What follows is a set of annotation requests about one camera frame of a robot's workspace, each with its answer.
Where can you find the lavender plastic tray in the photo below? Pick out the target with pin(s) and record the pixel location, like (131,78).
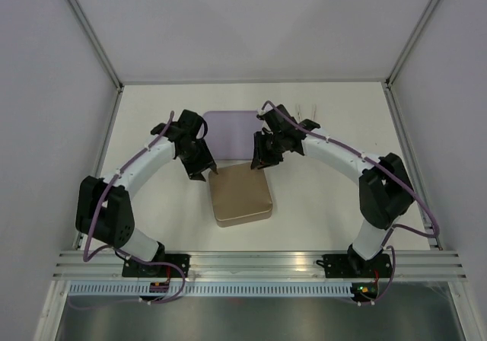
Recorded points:
(230,133)

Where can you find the gold chocolate tin box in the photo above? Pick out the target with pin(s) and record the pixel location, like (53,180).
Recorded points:
(228,216)

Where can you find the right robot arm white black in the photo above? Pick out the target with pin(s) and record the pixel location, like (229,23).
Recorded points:
(383,183)

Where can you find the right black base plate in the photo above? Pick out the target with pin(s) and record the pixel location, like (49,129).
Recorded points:
(343,266)

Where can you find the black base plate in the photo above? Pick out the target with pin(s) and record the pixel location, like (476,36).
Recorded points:
(343,266)
(179,269)

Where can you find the aluminium frame post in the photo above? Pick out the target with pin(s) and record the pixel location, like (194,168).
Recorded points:
(89,32)
(419,28)

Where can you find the white slotted cable duct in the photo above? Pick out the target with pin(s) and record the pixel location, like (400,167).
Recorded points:
(214,289)

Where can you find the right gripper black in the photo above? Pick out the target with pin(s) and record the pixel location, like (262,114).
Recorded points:
(261,158)

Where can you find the metal tongs white tips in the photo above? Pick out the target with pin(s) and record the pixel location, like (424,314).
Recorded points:
(306,112)

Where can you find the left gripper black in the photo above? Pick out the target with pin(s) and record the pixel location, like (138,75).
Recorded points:
(205,163)

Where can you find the aluminium mounting rail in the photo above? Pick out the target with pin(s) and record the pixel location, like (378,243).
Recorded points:
(411,266)

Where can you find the right aluminium frame post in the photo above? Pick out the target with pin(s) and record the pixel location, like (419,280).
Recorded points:
(419,28)

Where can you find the gold tin lid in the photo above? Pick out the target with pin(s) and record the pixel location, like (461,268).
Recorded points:
(238,185)

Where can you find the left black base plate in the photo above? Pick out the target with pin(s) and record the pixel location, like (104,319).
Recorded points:
(179,269)

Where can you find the left aluminium frame post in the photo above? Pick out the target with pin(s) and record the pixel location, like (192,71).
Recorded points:
(89,32)

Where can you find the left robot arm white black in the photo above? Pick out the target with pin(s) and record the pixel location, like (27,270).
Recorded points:
(104,210)

